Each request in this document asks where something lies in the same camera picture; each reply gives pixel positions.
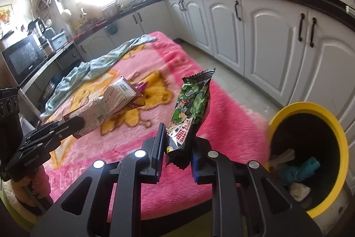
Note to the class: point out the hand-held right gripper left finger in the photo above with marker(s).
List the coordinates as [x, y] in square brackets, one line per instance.
[158, 153]

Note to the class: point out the light blue cloth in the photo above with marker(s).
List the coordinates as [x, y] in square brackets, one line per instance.
[83, 70]

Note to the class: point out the white base cabinets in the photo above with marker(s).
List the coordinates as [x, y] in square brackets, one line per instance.
[271, 31]

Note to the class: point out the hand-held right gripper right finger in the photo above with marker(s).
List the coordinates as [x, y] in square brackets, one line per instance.
[195, 167]

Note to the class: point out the white paper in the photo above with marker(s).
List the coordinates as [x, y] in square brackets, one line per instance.
[299, 191]

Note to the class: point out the green snack packet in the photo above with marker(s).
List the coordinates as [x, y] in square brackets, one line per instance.
[191, 103]

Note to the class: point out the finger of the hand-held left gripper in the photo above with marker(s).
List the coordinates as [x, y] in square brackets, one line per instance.
[38, 142]
[69, 127]

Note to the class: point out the black microwave oven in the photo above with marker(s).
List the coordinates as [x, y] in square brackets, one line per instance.
[25, 59]

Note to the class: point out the person's left hand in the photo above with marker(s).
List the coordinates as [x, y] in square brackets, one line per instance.
[38, 178]

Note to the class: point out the yellow green clothing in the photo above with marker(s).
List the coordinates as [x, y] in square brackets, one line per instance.
[16, 223]

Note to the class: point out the teal item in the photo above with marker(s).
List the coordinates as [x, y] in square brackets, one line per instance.
[302, 169]

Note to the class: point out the blue plastic box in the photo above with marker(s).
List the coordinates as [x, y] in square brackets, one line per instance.
[58, 40]

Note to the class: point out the framed wall picture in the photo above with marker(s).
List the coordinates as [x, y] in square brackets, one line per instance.
[5, 13]

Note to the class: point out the pink printed blanket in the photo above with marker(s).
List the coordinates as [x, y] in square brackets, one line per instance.
[235, 128]

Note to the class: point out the yellow rimmed trash bin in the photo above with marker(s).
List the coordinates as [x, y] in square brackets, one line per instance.
[305, 108]

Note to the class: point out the small pink wrapper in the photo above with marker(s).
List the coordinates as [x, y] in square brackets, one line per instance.
[141, 85]

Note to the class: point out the steel cooking pot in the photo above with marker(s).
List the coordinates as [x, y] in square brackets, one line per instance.
[109, 11]

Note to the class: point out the printed milk carton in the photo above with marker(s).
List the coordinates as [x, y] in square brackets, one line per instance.
[111, 103]

